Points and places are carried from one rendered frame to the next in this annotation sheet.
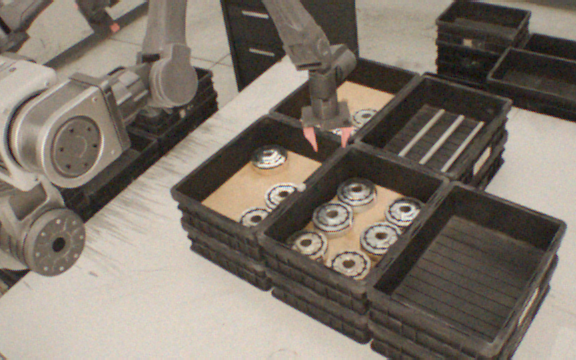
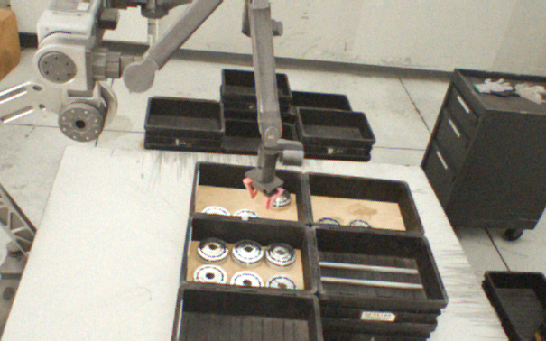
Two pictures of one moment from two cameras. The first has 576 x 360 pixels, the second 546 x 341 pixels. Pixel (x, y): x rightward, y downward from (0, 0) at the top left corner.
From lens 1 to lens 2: 0.99 m
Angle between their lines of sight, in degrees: 30
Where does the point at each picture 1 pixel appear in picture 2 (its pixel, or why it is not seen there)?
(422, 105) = (411, 257)
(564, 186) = not seen: outside the picture
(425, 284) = (228, 329)
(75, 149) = (56, 68)
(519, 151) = not seen: outside the picture
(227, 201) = (226, 198)
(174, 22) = (163, 49)
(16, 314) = (88, 160)
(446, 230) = (288, 322)
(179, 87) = (135, 81)
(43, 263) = (64, 125)
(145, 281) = (154, 201)
